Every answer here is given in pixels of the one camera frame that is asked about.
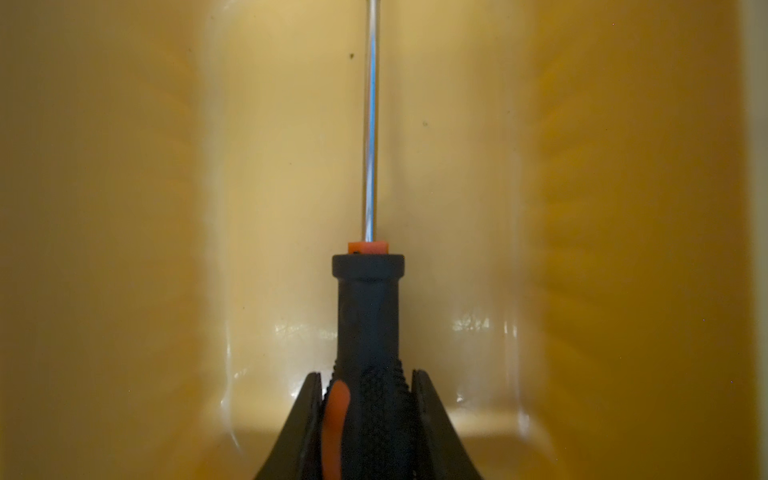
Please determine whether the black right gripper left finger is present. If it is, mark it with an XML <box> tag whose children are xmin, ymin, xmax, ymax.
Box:
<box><xmin>255</xmin><ymin>372</ymin><xmax>323</xmax><ymax>480</ymax></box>

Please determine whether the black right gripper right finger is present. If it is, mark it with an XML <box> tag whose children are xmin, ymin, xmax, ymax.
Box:
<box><xmin>412</xmin><ymin>370</ymin><xmax>482</xmax><ymax>480</ymax></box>

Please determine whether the black orange screwdriver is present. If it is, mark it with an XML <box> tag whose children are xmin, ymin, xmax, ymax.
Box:
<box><xmin>321</xmin><ymin>1</ymin><xmax>414</xmax><ymax>479</ymax></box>

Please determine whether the yellow plastic bin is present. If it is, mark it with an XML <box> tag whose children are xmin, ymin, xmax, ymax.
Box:
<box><xmin>1</xmin><ymin>1</ymin><xmax>767</xmax><ymax>479</ymax></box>

